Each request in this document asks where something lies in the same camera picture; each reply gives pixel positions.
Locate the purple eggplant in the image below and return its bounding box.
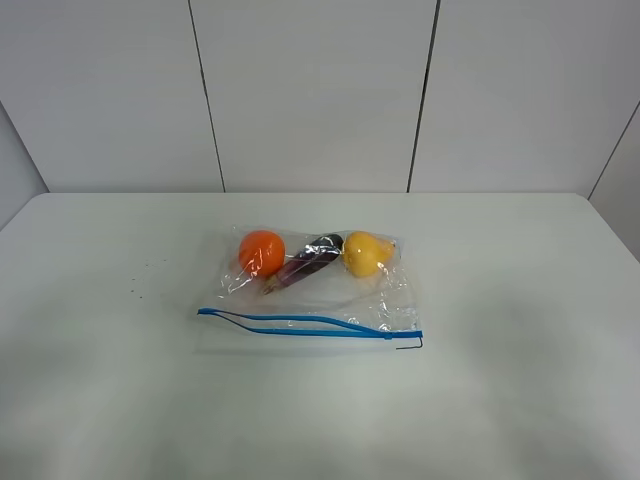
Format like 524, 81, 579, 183
262, 233, 344, 295

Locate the orange fruit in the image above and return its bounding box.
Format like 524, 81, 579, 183
237, 230, 286, 278

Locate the yellow pear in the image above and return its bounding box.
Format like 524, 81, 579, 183
342, 231, 395, 278

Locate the clear zip bag blue zipper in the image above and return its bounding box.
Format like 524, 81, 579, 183
197, 227, 424, 350

